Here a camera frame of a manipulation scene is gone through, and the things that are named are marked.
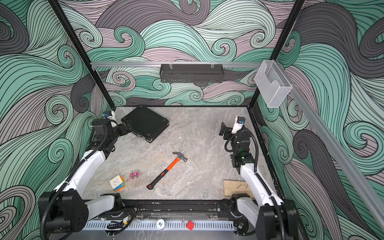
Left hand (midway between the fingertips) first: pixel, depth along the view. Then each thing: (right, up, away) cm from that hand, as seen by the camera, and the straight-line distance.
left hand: (123, 121), depth 83 cm
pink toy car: (+7, -30, +1) cm, 30 cm away
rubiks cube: (-1, -32, -5) cm, 33 cm away
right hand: (+59, -1, -2) cm, 59 cm away
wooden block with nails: (+60, -35, -5) cm, 70 cm away
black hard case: (+7, -2, +19) cm, 20 cm away
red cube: (+38, -49, -13) cm, 63 cm away
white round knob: (+25, -45, -18) cm, 54 cm away
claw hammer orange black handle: (+22, -30, +1) cm, 37 cm away
